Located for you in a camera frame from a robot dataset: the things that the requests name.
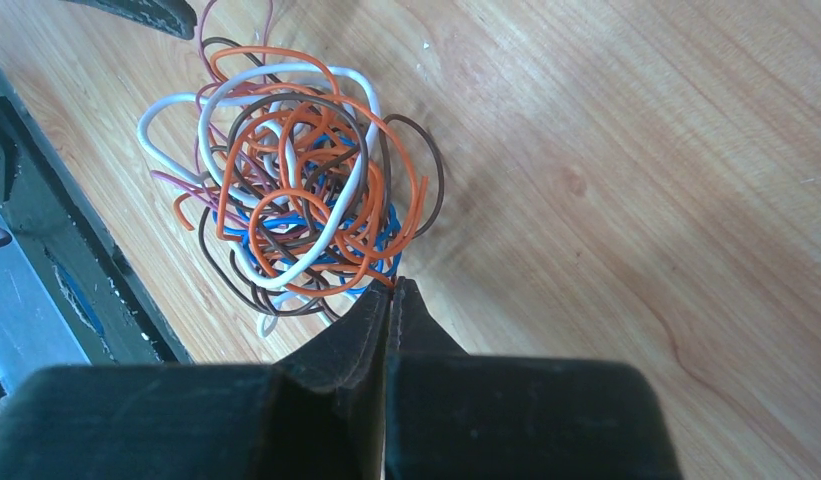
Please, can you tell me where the purple wire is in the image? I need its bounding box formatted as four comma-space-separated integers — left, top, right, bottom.
150, 0, 299, 230

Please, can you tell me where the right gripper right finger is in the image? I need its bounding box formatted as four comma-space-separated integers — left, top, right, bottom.
384, 278, 682, 479

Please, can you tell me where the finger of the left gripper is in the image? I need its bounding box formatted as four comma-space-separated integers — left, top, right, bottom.
70, 0, 197, 40

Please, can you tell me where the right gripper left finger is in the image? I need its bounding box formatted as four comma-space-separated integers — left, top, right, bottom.
0, 283, 392, 479

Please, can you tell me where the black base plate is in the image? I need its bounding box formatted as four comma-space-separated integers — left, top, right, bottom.
0, 68, 191, 364

